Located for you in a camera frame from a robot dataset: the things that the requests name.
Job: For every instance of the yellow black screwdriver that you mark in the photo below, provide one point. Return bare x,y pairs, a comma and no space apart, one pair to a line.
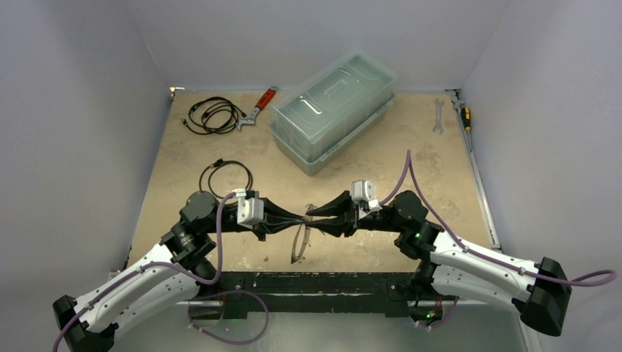
466,118

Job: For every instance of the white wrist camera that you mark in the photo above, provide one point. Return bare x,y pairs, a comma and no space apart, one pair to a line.
249,207
363,194

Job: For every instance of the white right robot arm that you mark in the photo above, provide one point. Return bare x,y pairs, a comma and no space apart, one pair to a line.
450,267

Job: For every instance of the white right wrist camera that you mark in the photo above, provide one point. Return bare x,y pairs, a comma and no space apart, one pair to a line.
363,194

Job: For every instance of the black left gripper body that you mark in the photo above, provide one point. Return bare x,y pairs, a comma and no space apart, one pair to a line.
259,230

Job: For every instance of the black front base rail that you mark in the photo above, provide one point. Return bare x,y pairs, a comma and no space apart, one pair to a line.
392,294

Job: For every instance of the clear plastic storage box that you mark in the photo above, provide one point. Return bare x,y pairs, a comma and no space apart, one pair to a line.
325,113

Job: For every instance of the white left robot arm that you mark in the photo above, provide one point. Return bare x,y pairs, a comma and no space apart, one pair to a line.
187,258

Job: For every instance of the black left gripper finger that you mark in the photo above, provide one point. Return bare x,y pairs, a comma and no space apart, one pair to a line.
273,211
275,227

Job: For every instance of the red handled adjustable wrench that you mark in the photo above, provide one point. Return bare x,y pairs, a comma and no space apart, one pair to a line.
262,102

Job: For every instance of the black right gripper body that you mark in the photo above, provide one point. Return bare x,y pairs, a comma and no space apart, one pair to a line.
350,216

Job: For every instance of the silver open end spanner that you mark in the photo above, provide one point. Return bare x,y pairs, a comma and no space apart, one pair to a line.
438,128

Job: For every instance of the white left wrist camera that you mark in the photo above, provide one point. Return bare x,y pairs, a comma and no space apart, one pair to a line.
249,207

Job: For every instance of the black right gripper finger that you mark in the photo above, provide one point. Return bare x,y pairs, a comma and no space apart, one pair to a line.
339,205
335,227

